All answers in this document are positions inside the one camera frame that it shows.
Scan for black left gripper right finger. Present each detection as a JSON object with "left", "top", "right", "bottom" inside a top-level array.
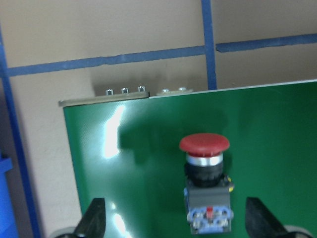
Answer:
[{"left": 245, "top": 197, "right": 291, "bottom": 238}]

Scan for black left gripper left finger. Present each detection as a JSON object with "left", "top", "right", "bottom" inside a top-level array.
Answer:
[{"left": 74, "top": 198, "right": 106, "bottom": 238}]

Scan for red mushroom push button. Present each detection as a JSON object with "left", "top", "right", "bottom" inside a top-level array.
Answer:
[{"left": 179, "top": 133, "right": 234, "bottom": 235}]

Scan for green conveyor belt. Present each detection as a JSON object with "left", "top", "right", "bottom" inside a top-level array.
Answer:
[{"left": 63, "top": 81, "right": 317, "bottom": 238}]

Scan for blue left storage bin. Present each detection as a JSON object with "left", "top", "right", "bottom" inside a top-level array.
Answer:
[{"left": 0, "top": 157, "right": 19, "bottom": 238}]

